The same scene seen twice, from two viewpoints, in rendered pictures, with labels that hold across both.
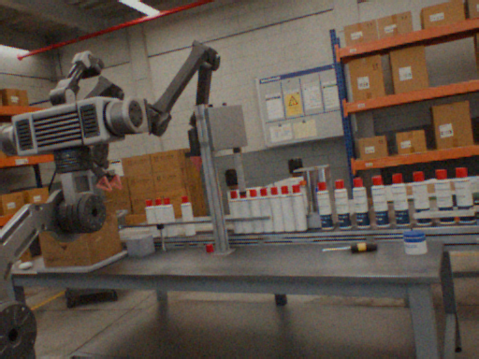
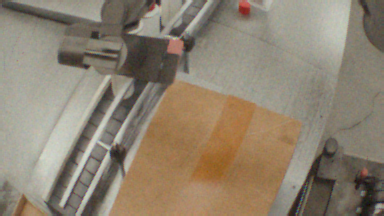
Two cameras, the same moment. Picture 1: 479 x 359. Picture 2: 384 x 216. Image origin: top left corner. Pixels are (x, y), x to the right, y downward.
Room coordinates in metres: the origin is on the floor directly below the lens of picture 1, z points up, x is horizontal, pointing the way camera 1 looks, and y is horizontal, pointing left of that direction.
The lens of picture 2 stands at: (2.23, 1.11, 1.89)
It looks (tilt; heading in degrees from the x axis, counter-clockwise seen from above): 56 degrees down; 265
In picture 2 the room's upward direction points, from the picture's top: straight up
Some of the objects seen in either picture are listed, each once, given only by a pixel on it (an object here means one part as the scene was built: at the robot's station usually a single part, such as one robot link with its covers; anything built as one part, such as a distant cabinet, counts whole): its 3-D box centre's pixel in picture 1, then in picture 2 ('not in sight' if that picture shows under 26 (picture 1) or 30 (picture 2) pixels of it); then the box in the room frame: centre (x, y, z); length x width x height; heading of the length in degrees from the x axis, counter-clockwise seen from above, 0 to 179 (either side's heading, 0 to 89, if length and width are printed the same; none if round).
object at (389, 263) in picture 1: (225, 236); (129, 1); (2.32, -0.02, 0.82); 2.10 x 1.31 x 0.02; 60
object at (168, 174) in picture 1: (157, 204); not in sight; (5.93, 0.80, 0.70); 1.20 x 0.82 x 1.39; 74
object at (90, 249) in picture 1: (79, 233); (206, 207); (2.17, 0.70, 0.99); 0.30 x 0.24 x 0.27; 64
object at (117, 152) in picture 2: not in sight; (111, 159); (2.35, 0.55, 0.91); 0.07 x 0.03 x 0.16; 150
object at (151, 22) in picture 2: (169, 217); (148, 25); (2.26, 0.26, 0.98); 0.05 x 0.05 x 0.20
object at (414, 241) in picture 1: (414, 242); not in sight; (1.49, -0.66, 0.87); 0.07 x 0.07 x 0.07
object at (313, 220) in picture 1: (314, 196); not in sight; (1.96, -0.44, 1.01); 0.14 x 0.13 x 0.26; 60
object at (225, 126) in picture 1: (223, 128); not in sight; (1.97, -0.08, 1.38); 0.17 x 0.10 x 0.19; 115
